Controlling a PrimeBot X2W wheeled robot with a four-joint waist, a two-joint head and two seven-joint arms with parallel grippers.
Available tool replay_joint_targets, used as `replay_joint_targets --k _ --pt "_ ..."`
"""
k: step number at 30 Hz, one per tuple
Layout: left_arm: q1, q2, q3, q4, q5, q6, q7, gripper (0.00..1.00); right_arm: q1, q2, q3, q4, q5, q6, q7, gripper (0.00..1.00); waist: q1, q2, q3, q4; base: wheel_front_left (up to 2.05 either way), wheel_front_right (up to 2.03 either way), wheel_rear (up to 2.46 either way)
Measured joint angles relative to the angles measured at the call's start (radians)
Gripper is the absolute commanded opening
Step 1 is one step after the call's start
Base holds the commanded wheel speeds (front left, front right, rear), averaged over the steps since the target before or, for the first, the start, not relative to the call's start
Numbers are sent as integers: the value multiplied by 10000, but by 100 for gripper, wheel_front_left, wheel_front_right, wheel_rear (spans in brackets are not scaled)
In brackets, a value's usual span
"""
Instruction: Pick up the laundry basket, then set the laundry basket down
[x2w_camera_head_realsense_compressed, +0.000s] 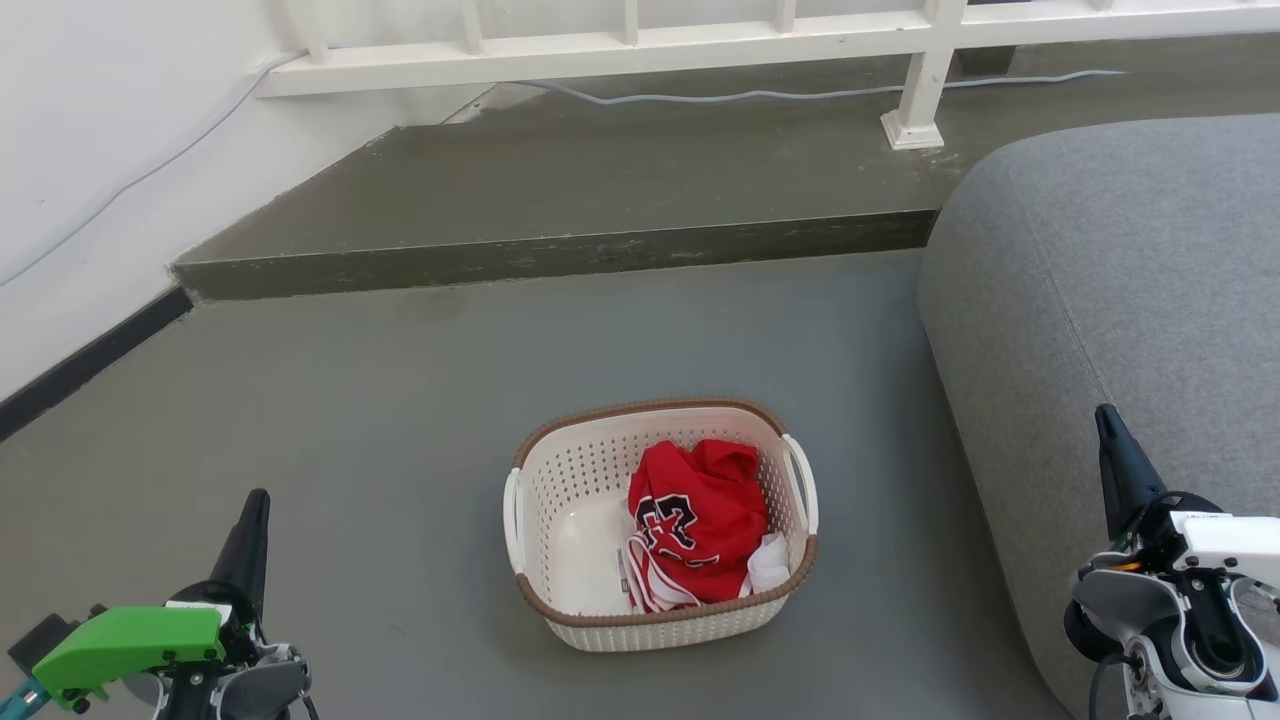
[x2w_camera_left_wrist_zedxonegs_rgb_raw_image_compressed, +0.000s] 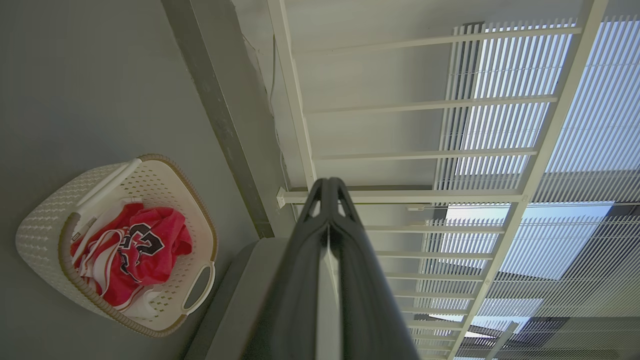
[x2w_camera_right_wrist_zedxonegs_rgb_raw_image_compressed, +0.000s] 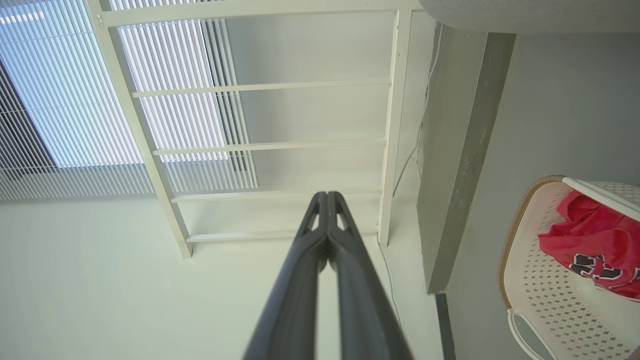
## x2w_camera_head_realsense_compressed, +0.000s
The white perforated laundry basket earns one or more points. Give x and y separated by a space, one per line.
585 520

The grey concrete step platform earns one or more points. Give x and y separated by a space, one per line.
600 180

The white wooden railing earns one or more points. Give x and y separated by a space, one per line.
640 50

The grey fabric sofa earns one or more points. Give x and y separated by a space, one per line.
1120 300

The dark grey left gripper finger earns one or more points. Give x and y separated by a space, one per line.
248 550

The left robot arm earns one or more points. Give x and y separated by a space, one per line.
40 634

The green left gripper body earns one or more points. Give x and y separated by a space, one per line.
130 640

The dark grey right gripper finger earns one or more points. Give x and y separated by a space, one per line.
1125 470

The red basketball jersey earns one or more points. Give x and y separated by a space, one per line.
705 520

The white cloth garment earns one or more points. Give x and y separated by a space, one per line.
768 565

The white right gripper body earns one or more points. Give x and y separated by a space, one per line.
1230 545

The black baseboard strip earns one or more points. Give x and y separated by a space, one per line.
90 362

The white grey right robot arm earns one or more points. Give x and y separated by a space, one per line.
1150 610

